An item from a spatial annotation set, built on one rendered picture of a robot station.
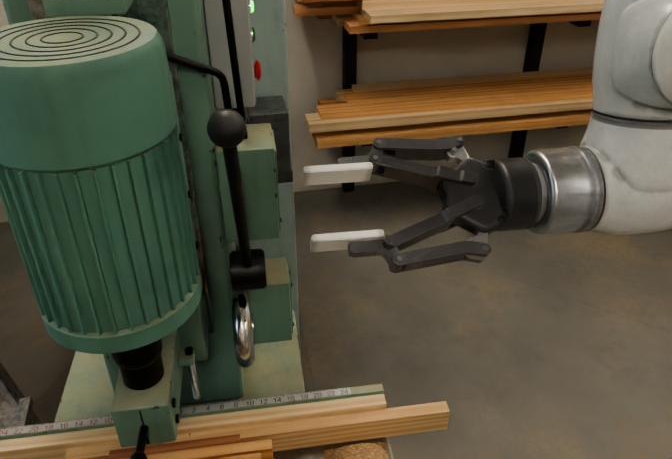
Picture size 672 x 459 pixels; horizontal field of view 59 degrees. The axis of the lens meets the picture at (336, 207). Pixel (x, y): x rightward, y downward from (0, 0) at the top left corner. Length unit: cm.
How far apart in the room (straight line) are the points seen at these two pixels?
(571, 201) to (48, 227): 50
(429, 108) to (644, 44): 221
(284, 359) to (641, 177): 77
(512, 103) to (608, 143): 230
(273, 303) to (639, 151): 56
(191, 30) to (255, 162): 19
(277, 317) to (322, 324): 148
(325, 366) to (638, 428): 108
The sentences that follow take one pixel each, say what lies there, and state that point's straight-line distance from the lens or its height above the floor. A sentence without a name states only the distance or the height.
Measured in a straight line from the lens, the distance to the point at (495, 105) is 291.
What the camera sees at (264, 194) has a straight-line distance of 85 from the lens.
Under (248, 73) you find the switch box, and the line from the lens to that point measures 88.
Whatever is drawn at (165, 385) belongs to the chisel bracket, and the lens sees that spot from 81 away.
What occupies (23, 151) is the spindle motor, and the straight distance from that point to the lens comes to 56.
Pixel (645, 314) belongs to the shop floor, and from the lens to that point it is 279.
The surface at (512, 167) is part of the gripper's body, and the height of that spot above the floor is 138.
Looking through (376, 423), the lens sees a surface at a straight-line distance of 92.
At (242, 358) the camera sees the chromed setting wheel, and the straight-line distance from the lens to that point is 90.
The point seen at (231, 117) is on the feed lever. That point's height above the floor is 145.
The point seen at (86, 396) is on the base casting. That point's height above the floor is 80.
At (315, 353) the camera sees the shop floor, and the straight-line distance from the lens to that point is 232.
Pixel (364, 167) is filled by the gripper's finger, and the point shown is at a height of 138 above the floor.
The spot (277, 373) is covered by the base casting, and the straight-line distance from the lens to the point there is 117.
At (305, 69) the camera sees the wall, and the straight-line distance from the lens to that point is 303.
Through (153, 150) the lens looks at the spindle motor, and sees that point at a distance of 58.
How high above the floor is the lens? 165
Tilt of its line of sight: 32 degrees down
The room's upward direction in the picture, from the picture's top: straight up
